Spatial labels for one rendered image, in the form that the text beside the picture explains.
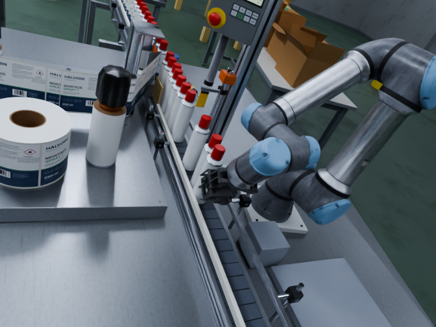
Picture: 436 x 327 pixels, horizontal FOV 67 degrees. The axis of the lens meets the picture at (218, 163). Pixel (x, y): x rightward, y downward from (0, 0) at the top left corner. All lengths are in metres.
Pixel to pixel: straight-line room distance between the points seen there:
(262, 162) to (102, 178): 0.51
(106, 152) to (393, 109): 0.78
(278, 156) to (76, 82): 0.70
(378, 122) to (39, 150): 0.85
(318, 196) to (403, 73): 0.39
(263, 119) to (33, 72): 0.69
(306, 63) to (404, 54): 1.67
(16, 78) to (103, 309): 0.71
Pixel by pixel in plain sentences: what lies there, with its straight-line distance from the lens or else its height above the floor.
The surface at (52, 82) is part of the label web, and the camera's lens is 1.15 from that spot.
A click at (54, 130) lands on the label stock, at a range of 0.92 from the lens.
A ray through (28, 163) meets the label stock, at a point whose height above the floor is 0.96.
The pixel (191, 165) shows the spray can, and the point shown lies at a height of 0.91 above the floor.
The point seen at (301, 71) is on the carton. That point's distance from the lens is 2.61.
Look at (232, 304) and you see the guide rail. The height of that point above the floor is 0.91.
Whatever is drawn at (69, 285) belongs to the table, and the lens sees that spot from 0.85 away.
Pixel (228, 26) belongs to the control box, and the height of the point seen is 1.32.
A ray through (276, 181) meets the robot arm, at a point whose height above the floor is 0.98.
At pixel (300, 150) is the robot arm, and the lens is 0.76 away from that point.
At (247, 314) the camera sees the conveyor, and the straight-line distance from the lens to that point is 0.86.
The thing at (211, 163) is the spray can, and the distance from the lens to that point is 0.92.
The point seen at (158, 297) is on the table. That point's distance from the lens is 0.86.
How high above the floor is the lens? 1.56
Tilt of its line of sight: 34 degrees down
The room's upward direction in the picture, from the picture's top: 24 degrees clockwise
